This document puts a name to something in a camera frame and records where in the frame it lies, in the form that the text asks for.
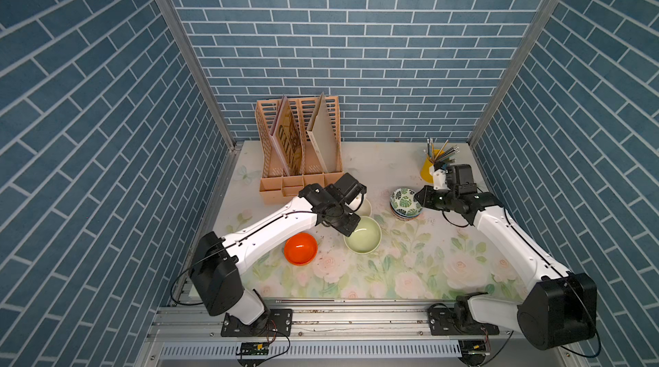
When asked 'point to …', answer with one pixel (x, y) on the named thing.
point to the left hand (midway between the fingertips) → (357, 227)
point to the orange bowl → (301, 249)
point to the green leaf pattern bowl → (402, 201)
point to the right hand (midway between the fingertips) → (418, 195)
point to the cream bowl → (365, 209)
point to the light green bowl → (365, 237)
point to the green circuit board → (255, 348)
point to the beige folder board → (319, 131)
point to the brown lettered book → (287, 137)
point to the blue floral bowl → (406, 218)
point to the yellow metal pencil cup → (427, 171)
